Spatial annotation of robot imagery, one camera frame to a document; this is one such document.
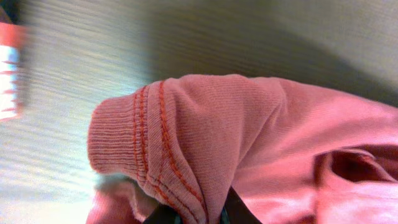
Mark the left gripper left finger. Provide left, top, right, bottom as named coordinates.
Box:
left=142, top=204, right=183, bottom=224

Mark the black printed shirt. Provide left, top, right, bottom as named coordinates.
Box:
left=1, top=0, right=27, bottom=121

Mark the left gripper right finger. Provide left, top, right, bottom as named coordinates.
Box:
left=220, top=187, right=261, bottom=224

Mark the red soccer t-shirt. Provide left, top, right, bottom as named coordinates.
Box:
left=87, top=75, right=397, bottom=223

